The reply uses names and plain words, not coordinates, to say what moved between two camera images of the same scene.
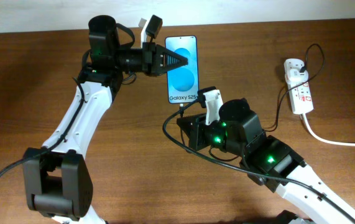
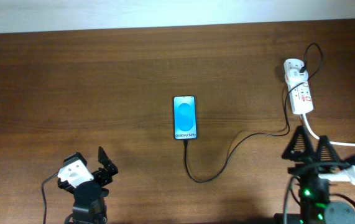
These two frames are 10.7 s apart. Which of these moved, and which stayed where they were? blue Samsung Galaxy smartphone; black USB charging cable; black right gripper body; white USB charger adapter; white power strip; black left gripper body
Moved: blue Samsung Galaxy smartphone; black right gripper body; black USB charging cable; black left gripper body
Stayed: white power strip; white USB charger adapter
